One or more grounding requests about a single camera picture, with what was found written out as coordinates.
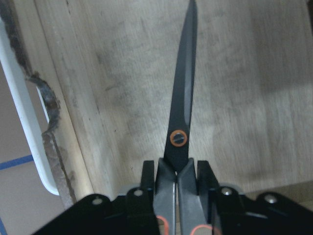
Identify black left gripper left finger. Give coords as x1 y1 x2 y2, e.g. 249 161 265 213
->
140 161 155 196

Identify orange handled black scissors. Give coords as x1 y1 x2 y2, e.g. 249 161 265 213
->
153 0 222 235

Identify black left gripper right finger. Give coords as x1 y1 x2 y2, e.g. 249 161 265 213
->
197 161 220 198

